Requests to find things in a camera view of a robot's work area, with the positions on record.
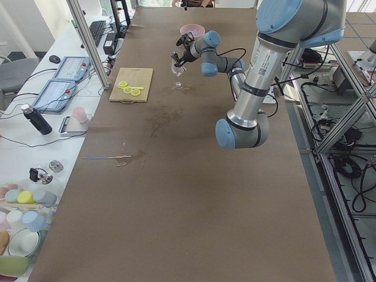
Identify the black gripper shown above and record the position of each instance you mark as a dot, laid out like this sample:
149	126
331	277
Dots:
184	56

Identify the steel double jigger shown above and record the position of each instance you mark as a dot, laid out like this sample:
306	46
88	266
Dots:
179	62

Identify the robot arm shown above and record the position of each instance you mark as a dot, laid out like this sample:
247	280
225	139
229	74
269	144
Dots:
281	25

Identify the clear ice cubes pile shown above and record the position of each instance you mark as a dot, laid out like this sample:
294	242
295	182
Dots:
195	33

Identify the clear wine glass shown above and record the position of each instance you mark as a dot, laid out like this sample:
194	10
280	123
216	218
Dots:
177	71

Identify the pink bowl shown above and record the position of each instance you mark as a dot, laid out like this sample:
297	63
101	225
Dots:
193	26

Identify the wooden cutting board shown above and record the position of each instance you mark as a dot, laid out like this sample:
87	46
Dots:
134	77

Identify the lemon slice middle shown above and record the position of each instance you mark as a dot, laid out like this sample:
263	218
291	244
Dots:
128	90

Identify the black keyboard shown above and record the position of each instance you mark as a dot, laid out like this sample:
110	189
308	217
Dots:
96	29

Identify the far teach pendant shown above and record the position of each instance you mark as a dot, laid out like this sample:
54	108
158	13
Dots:
72	68

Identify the teach pendant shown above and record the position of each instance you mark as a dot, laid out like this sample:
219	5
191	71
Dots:
55	96
72	68

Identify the pink cup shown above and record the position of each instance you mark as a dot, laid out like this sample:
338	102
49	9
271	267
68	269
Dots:
80	114

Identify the computer mouse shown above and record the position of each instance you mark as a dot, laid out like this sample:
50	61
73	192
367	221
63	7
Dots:
54	59

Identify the near teach pendant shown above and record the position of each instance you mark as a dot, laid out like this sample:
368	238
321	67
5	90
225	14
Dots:
55	96

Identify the black water bottle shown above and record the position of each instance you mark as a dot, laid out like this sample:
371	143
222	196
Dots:
36	119

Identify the grey cup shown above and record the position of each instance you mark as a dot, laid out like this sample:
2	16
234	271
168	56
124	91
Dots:
44	197

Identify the yellow cup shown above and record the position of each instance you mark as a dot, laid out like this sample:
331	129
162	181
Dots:
26	197

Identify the blue cup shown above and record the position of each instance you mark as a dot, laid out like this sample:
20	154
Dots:
34	221

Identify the white green-rimmed plate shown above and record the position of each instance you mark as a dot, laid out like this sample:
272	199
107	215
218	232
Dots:
24	243

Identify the aluminium frame post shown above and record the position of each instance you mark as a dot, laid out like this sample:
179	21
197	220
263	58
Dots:
88	42

